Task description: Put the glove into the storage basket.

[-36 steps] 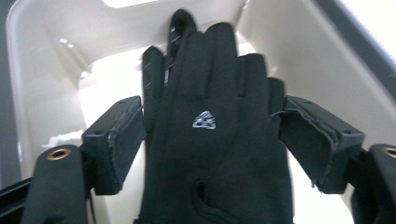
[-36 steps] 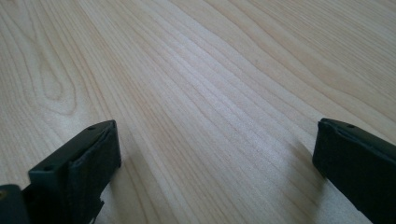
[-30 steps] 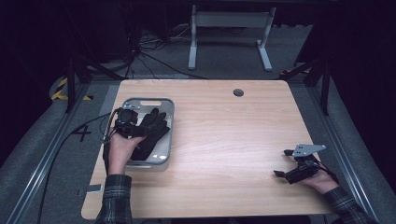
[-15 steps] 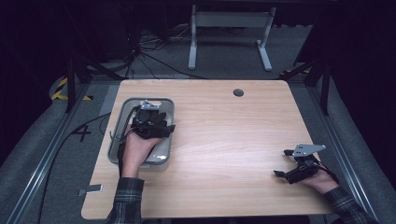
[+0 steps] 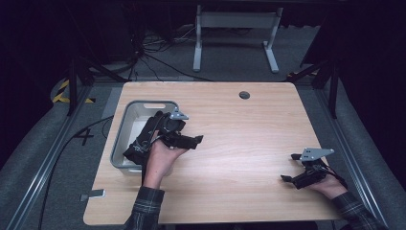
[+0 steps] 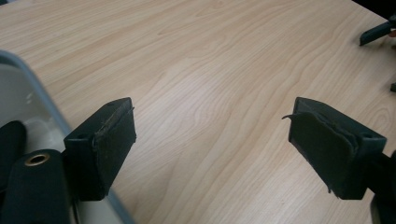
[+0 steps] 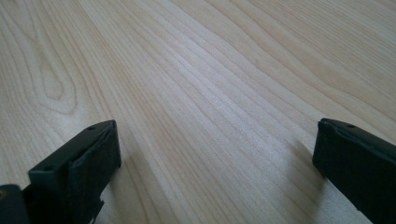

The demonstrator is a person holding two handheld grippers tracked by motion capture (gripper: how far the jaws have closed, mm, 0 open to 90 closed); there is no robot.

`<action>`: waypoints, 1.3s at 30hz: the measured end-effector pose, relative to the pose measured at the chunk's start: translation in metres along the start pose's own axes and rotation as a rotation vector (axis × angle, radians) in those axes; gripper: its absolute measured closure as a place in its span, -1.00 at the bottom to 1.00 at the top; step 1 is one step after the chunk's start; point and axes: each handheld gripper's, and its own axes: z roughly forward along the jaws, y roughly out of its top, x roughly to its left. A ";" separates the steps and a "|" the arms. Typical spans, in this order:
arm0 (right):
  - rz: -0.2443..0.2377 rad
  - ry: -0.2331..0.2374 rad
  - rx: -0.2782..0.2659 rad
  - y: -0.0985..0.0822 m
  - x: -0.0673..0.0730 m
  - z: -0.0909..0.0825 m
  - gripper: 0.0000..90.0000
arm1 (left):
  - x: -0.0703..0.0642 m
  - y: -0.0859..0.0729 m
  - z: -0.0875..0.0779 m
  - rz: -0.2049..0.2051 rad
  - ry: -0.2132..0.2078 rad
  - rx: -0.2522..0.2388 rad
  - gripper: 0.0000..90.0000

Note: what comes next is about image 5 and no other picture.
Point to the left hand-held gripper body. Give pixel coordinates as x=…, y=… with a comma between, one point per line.
x=170, y=127

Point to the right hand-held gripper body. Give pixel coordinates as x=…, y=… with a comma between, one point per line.
x=311, y=177

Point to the white bin with gray rim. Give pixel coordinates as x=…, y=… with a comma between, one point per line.
x=137, y=111

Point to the black glove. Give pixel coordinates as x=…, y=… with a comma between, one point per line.
x=137, y=152

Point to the person's right hand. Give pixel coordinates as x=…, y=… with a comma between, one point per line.
x=333, y=188

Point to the person's left hand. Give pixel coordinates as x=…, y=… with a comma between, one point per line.
x=159, y=163

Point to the black metal stand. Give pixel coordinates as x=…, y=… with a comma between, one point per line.
x=333, y=92
x=72, y=86

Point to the yellow black hazard tape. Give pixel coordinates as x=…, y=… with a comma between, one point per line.
x=60, y=96

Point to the aluminium floor rail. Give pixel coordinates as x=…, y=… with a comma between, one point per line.
x=48, y=163
x=348, y=140

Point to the small metal bracket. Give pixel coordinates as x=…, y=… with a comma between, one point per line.
x=94, y=194

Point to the gray metal desk frame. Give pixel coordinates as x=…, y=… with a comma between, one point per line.
x=236, y=19

